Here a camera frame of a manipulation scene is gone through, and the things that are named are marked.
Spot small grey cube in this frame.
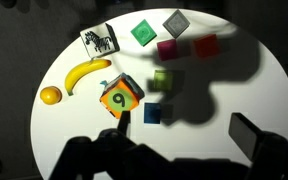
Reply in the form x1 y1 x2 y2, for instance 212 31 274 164
162 9 191 39

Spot yellow banana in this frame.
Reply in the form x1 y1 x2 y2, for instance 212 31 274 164
64 58 113 97

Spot small orange cube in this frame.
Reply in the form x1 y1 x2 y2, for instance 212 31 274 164
192 33 221 59

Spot small blue cube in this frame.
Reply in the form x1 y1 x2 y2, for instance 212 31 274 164
143 102 163 125

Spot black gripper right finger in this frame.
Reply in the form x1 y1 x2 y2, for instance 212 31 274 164
228 112 288 180

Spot small magenta cube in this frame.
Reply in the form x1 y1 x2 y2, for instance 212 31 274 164
156 38 179 62

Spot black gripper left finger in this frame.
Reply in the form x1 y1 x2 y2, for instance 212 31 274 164
48 110 172 180

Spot small lime green cube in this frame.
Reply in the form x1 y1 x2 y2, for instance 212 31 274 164
153 69 176 92

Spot orange soft number dice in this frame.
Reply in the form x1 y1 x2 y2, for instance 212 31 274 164
99 77 142 120

